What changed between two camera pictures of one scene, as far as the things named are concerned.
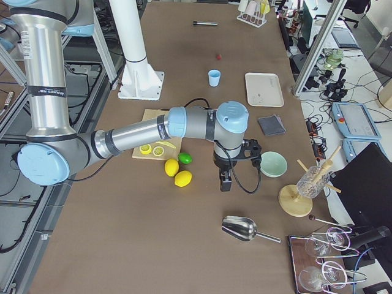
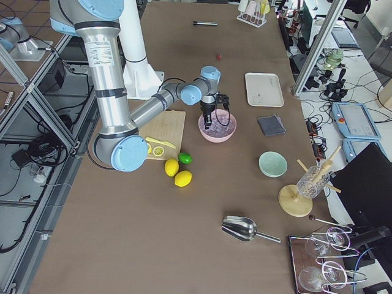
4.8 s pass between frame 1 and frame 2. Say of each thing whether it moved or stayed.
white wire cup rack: stayed
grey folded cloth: stayed
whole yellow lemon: stayed
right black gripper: moved
